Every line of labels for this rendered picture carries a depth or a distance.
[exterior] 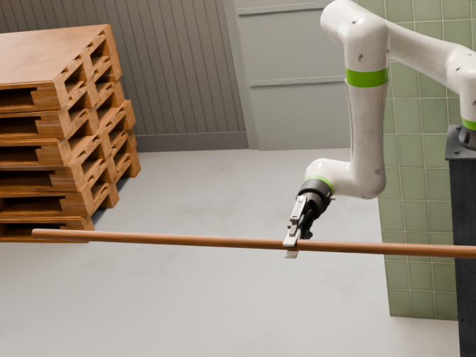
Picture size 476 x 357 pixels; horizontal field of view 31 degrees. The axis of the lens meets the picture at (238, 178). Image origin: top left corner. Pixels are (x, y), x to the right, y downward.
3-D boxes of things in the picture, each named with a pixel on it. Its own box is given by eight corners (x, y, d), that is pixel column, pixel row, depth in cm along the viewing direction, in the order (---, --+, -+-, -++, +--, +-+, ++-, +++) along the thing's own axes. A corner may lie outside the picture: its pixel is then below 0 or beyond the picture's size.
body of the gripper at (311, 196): (322, 190, 240) (314, 207, 232) (326, 215, 244) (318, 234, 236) (296, 189, 242) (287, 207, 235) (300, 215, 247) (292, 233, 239)
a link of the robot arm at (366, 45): (376, 5, 236) (335, 12, 233) (398, 17, 225) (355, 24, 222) (376, 69, 244) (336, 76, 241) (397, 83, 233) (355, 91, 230)
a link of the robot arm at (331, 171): (310, 182, 264) (309, 150, 258) (351, 185, 260) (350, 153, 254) (299, 206, 252) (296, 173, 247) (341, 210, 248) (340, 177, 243)
